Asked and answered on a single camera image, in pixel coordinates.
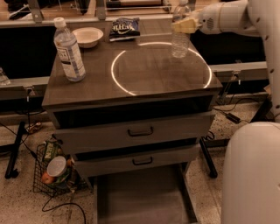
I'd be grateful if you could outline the black power adapter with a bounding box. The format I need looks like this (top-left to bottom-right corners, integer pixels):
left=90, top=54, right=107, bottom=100
left=226, top=113, right=241, bottom=124

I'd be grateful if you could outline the white paper bowl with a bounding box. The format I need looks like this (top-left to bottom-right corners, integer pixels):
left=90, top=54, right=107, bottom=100
left=73, top=27, right=103, bottom=48

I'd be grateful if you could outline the grey drawer cabinet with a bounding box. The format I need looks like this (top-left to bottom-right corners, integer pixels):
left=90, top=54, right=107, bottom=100
left=41, top=18, right=224, bottom=224

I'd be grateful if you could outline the bottom grey drawer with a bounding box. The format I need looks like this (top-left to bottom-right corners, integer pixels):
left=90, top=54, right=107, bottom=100
left=94, top=164, right=199, bottom=224

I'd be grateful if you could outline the black wire basket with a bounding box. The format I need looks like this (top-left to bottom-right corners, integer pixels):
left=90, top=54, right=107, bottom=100
left=33, top=143, right=86, bottom=196

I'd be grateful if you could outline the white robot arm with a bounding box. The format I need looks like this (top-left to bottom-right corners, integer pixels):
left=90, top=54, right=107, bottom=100
left=171, top=0, right=280, bottom=224

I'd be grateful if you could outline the white-lidded can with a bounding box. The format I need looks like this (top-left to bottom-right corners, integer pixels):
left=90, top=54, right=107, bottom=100
left=46, top=156, right=67, bottom=178

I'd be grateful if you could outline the middle grey drawer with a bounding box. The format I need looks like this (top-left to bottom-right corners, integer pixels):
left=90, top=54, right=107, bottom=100
left=74, top=144, right=200, bottom=179

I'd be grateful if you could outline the top grey drawer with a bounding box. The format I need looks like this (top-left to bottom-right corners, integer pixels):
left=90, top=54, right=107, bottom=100
left=55, top=111, right=214, bottom=154

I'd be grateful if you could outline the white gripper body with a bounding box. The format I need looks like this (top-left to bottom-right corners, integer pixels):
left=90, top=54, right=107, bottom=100
left=199, top=3, right=220, bottom=34

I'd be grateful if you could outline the black table leg left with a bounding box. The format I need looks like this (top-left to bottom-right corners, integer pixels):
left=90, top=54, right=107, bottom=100
left=5, top=122, right=25, bottom=179

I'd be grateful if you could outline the clear plastic water bottle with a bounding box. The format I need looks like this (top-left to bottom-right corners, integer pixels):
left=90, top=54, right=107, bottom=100
left=171, top=0, right=191, bottom=58

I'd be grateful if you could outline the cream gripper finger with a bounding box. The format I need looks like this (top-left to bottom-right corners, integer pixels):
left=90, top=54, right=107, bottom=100
left=171, top=17, right=200, bottom=34

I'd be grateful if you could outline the blue chip bag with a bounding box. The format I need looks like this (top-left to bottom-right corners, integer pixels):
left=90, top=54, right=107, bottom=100
left=108, top=17, right=140, bottom=41

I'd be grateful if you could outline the black floor cable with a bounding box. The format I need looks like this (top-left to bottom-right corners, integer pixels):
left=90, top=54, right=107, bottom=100
left=41, top=191, right=88, bottom=224

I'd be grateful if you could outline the large white-capped water bottle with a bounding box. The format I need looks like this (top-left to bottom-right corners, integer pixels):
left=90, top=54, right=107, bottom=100
left=53, top=17, right=86, bottom=82

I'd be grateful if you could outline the red apple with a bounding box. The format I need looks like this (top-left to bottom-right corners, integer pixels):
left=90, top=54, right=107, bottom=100
left=41, top=172, right=55, bottom=185

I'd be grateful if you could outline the green snack bag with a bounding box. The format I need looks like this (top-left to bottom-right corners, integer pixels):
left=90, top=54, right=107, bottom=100
left=43, top=141, right=63, bottom=162

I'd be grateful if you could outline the grey drawer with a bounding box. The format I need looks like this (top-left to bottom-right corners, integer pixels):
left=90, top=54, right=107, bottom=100
left=74, top=144, right=200, bottom=179
left=94, top=164, right=199, bottom=224
left=55, top=111, right=214, bottom=154

